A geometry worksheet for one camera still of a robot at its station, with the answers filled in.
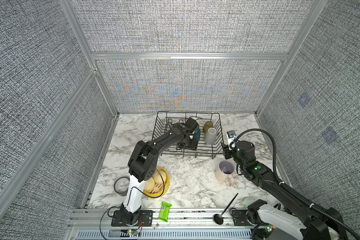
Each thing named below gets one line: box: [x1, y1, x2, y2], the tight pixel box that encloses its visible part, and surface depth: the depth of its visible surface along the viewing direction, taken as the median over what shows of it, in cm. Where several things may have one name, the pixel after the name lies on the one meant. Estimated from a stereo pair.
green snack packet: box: [158, 201, 173, 223], surface depth 76 cm
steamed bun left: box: [144, 177, 156, 193], surface depth 81 cm
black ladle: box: [214, 193, 239, 225], surface depth 75 cm
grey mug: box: [204, 127, 218, 145], surface depth 96 cm
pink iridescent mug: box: [215, 160, 236, 187], surface depth 82 cm
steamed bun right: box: [153, 170, 167, 184], surface depth 83 cm
